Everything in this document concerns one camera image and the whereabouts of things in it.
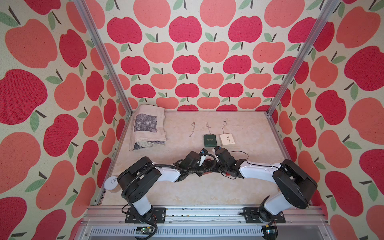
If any aluminium frame post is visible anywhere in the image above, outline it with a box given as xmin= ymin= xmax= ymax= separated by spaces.
xmin=74 ymin=0 xmax=133 ymax=116
xmin=266 ymin=0 xmax=341 ymax=118

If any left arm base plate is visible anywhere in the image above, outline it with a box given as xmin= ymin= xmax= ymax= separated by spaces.
xmin=125 ymin=207 xmax=167 ymax=224

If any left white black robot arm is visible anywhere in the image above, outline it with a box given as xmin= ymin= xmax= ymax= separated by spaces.
xmin=117 ymin=149 xmax=217 ymax=218

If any black corrugated cable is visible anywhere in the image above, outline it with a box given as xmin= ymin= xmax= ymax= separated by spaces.
xmin=119 ymin=152 xmax=218 ymax=240

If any left aluminium frame post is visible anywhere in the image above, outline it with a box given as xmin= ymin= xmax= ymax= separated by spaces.
xmin=74 ymin=0 xmax=133 ymax=116

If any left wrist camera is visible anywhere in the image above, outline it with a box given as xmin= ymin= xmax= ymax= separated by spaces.
xmin=199 ymin=148 xmax=209 ymax=166

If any cream lift-off box lid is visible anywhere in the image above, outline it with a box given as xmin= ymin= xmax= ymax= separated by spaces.
xmin=219 ymin=133 xmax=236 ymax=146

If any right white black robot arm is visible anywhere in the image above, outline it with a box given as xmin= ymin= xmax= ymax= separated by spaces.
xmin=215 ymin=147 xmax=318 ymax=222

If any right aluminium frame post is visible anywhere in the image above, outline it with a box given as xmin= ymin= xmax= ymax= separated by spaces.
xmin=266 ymin=0 xmax=341 ymax=118

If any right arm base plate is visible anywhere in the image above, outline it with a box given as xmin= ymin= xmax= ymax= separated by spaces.
xmin=239 ymin=208 xmax=286 ymax=225

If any folded beige patterned cloth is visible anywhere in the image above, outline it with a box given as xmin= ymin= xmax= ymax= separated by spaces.
xmin=129 ymin=105 xmax=167 ymax=151

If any white round object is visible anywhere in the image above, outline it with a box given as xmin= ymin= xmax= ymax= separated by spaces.
xmin=104 ymin=176 xmax=121 ymax=193

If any green jewelry box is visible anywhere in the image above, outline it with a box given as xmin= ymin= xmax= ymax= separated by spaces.
xmin=203 ymin=134 xmax=218 ymax=148

